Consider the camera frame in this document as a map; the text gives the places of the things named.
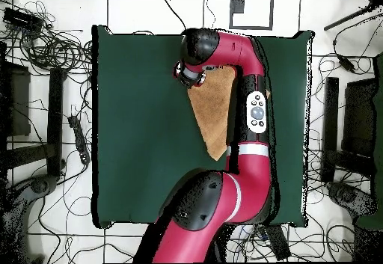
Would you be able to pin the grey stand base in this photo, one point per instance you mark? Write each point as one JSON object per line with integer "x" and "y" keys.
{"x": 347, "y": 196}
{"x": 39, "y": 186}

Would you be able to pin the grey square tape frame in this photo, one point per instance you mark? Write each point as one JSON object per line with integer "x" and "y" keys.
{"x": 251, "y": 28}

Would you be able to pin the black electronics box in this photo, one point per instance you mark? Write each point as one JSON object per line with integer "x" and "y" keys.
{"x": 22, "y": 20}

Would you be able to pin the dark green table cloth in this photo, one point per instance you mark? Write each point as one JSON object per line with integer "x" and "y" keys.
{"x": 134, "y": 126}

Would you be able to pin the black power adapter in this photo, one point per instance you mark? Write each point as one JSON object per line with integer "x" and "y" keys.
{"x": 346, "y": 64}

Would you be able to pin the tan towel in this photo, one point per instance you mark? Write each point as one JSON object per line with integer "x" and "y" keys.
{"x": 214, "y": 108}

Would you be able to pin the black stand crossbar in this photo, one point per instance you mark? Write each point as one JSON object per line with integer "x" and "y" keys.
{"x": 354, "y": 162}
{"x": 27, "y": 156}

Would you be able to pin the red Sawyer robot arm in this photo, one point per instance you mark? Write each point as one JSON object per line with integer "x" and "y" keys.
{"x": 248, "y": 186}

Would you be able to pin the black power strip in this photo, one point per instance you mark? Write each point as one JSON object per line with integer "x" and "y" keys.
{"x": 278, "y": 243}
{"x": 79, "y": 138}

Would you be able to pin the black flat panel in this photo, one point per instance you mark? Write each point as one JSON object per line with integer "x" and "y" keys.
{"x": 18, "y": 102}
{"x": 359, "y": 117}

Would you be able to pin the black rod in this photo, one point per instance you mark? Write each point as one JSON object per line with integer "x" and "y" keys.
{"x": 349, "y": 18}

